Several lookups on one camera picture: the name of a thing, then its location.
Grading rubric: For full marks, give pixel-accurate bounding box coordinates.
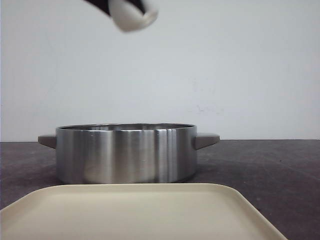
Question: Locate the panda bun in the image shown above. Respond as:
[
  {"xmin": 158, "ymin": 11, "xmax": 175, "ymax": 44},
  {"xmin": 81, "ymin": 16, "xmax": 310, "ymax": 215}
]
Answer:
[{"xmin": 108, "ymin": 0, "xmax": 159, "ymax": 32}]

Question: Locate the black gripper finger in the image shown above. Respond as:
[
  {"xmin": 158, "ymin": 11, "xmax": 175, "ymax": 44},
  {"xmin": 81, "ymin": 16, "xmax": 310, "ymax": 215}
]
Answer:
[
  {"xmin": 129, "ymin": 0, "xmax": 146, "ymax": 13},
  {"xmin": 85, "ymin": 0, "xmax": 111, "ymax": 17}
]

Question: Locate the stainless steel pot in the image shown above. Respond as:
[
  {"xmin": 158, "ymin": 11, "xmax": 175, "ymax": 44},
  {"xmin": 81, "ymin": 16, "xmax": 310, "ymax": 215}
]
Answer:
[{"xmin": 38, "ymin": 123, "xmax": 220, "ymax": 184}]

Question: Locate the cream plastic tray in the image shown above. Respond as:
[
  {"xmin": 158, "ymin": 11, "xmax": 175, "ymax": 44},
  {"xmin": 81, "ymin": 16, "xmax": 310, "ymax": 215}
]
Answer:
[{"xmin": 0, "ymin": 183, "xmax": 284, "ymax": 240}]

